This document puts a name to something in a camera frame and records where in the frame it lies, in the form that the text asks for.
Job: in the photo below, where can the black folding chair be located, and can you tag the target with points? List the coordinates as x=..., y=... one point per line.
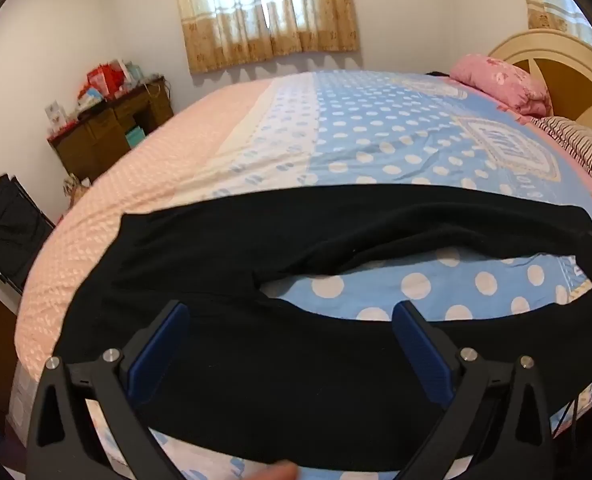
x=11, y=230

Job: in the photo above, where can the pink textured blanket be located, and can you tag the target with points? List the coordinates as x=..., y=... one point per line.
x=151, y=160

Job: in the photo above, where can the striped pillow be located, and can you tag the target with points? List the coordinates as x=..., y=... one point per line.
x=586, y=150

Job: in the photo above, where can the pink floral pillow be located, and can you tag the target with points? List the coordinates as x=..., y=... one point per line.
x=501, y=80

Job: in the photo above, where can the cream wooden headboard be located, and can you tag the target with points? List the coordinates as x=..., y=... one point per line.
x=566, y=50

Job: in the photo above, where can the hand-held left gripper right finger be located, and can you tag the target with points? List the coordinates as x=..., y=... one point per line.
x=421, y=355

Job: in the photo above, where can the pale teal box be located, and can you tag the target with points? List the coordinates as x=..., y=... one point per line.
x=132, y=72

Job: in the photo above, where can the person's left hand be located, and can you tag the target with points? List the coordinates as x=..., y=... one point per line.
x=278, y=472

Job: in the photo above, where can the black pants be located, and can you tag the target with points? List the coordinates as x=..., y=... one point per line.
x=276, y=385

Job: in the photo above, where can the blue polka dot bed sheet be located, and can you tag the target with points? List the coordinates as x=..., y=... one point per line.
x=376, y=125

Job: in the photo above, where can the small white card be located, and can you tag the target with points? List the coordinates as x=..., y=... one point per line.
x=57, y=114

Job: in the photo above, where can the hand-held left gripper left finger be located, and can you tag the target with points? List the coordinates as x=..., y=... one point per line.
x=158, y=350

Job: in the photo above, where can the brown wooden desk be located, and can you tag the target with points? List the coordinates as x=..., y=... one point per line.
x=91, y=145

